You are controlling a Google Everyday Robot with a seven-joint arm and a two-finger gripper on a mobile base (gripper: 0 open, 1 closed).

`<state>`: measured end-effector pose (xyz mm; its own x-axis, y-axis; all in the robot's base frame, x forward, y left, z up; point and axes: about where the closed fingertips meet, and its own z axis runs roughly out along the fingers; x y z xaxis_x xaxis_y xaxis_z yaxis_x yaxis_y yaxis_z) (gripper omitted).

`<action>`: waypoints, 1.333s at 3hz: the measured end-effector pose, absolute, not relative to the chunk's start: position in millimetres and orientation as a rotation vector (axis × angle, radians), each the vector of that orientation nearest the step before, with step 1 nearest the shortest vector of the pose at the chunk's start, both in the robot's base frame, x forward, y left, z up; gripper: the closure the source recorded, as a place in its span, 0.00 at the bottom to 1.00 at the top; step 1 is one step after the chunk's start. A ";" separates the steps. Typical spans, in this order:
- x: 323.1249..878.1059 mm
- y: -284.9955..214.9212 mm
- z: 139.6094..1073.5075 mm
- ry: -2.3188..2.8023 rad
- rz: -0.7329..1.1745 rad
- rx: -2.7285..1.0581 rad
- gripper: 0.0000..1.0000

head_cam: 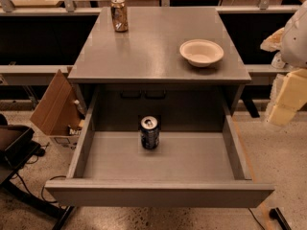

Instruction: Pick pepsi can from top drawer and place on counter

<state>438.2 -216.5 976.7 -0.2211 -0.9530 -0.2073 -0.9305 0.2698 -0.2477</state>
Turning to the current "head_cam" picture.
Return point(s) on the open grey top drawer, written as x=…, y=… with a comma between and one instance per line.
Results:
x=199, y=161

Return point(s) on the grey cabinet counter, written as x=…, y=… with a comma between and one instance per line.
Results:
x=149, y=51

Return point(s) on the white paper bowl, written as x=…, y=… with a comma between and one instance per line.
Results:
x=201, y=52

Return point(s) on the brown soda can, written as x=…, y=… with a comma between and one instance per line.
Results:
x=119, y=15

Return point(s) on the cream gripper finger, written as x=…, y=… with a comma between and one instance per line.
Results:
x=279, y=116
x=273, y=42

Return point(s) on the black equipment on left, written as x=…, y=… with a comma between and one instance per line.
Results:
x=16, y=147

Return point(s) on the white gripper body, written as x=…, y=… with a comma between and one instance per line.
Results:
x=296, y=40

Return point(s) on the clear sanitizer bottle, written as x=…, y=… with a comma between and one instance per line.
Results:
x=277, y=61

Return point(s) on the brown cardboard box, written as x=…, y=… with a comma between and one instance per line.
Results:
x=59, y=114

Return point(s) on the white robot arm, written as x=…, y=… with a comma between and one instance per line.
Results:
x=293, y=50

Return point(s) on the blue pepsi can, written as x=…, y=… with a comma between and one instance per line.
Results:
x=149, y=130

